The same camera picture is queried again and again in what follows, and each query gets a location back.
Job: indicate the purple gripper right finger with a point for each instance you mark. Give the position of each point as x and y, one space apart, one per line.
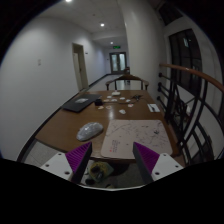
146 160

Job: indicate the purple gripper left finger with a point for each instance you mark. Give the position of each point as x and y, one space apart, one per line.
78 159

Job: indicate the grey computer mouse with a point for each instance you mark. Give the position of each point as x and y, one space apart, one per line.
89 130

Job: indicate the beige patterned mouse pad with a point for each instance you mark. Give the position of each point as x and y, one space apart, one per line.
121 134

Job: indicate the yellow-green bag under table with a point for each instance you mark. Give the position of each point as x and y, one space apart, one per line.
98 172

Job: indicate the white notepad with pen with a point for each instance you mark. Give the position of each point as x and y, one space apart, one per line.
153 108

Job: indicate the small white object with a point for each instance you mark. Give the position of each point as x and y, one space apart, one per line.
122 111

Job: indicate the black closed laptop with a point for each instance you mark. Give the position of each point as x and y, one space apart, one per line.
80 103

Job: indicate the small black cup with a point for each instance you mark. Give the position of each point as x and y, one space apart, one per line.
98 102

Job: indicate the black metal railing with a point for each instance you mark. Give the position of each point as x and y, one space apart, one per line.
186 100

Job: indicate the white box on table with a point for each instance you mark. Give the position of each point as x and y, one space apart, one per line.
116 93

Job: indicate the beige side door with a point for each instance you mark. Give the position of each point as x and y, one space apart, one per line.
80 66

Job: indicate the wooden stair handrail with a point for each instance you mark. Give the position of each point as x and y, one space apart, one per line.
202 75

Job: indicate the glass double door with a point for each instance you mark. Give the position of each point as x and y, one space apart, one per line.
118 62

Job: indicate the green exit sign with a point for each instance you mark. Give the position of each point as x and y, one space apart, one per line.
116 47

